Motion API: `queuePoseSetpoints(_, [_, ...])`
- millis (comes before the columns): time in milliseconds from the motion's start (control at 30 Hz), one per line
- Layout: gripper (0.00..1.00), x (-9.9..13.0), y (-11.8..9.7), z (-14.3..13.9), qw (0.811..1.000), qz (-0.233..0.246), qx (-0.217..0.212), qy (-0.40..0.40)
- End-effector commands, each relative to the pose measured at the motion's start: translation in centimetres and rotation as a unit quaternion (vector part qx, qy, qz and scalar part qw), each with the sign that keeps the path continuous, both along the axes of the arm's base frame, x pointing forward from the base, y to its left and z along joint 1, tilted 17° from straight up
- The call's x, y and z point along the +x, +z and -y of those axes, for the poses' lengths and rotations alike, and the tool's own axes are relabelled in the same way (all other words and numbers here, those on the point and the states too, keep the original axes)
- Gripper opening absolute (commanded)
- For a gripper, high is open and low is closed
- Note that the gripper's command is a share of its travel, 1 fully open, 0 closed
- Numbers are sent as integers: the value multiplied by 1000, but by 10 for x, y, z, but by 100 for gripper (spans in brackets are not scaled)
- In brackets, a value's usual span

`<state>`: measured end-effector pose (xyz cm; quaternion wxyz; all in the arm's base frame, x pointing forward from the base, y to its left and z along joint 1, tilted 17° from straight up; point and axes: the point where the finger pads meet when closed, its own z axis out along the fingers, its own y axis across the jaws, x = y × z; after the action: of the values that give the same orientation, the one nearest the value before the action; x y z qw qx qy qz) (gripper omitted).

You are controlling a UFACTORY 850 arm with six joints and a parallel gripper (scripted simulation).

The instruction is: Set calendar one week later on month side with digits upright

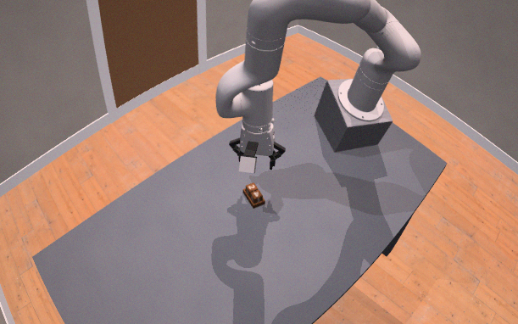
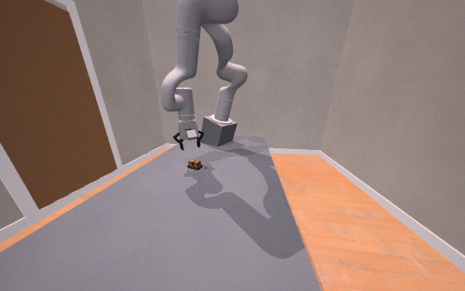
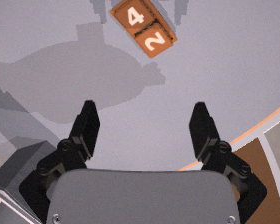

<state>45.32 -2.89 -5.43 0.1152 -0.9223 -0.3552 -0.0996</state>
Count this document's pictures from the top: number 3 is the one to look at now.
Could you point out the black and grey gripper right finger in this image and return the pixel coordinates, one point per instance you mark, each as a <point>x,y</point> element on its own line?
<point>216,155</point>

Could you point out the orange-brown number cube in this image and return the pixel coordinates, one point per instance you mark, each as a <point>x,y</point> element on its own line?
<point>153,39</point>
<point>134,16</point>

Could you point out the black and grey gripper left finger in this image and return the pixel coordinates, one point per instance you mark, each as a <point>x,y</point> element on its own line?
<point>71,153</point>

